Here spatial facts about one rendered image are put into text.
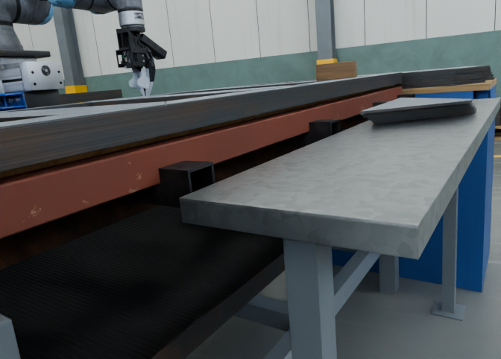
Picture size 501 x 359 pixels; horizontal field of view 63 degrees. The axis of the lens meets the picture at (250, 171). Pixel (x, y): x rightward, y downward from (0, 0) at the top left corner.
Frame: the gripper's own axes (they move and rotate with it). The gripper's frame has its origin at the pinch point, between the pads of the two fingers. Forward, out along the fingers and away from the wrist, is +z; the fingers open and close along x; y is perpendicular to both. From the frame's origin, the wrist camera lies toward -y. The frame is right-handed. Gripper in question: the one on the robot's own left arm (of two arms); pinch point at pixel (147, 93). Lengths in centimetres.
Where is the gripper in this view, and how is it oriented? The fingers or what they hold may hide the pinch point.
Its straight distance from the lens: 136.8
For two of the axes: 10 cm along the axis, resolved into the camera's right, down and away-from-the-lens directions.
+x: 8.3, 0.5, -5.5
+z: 0.9, 9.7, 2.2
